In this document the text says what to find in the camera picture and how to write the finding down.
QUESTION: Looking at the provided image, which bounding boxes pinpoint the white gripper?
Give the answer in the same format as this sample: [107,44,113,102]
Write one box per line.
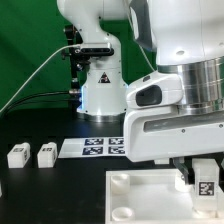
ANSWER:
[123,71,224,184]

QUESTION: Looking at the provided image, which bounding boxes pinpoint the white square tabletop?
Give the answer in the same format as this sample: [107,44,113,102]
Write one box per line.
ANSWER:
[105,169,224,224]

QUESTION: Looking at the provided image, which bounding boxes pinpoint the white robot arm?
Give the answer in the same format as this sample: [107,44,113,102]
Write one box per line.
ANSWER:
[57,0,224,162]

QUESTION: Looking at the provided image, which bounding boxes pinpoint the white sheet with AprilTags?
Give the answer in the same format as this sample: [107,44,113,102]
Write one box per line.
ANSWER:
[59,137,126,158]

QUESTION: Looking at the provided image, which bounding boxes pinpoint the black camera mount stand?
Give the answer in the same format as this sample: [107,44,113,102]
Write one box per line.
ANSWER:
[61,25,88,111]

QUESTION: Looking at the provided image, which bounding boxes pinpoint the silver camera on base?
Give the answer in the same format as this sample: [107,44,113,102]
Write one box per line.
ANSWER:
[74,43,114,57]

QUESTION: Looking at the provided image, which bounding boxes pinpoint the white cable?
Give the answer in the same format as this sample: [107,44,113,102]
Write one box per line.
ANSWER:
[0,44,83,113]

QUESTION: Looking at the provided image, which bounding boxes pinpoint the black cable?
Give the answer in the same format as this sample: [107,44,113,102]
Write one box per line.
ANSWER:
[0,90,81,118]

